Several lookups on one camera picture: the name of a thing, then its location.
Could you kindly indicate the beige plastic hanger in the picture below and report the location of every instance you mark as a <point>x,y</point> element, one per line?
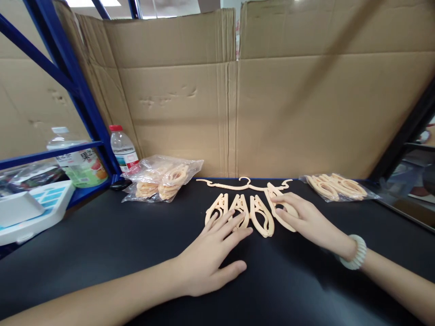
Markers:
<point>240,207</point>
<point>214,207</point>
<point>262,217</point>
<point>273,193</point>
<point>234,185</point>

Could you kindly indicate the black metal frame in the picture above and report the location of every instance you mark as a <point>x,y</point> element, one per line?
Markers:
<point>407,129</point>

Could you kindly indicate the person's left hand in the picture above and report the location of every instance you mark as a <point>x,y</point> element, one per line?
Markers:
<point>204,258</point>

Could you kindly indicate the person's right hand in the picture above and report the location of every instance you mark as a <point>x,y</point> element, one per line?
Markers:
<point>311,224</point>

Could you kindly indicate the flat bag of hangers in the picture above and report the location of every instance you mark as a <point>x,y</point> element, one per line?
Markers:
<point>340,186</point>

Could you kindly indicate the creased brown cardboard sheet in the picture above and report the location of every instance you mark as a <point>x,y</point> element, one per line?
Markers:
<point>176,102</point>

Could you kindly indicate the blue metal shelf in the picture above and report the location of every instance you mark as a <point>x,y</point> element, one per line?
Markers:
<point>64,61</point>

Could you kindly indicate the unfolded beige plastic hanger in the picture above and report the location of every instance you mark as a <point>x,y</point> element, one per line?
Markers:
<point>234,185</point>

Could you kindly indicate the green-label drink bottle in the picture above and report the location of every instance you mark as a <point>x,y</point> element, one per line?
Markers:
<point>81,166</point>

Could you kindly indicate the white and blue plastic tray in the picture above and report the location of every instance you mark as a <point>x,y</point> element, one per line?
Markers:
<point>30,210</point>

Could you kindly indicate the red-capped water bottle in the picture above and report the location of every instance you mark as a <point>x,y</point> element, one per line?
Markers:
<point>124,152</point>

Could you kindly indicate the crumpled bag of hangers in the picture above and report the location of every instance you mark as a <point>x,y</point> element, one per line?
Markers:
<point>163,181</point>

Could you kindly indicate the dark plastic bag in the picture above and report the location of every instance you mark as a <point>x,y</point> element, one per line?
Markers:
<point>27,176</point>

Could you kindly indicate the large brown cardboard sheet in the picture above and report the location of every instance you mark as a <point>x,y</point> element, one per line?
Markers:
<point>323,102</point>

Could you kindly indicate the small black oval object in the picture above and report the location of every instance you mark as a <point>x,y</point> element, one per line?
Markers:
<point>120,184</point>

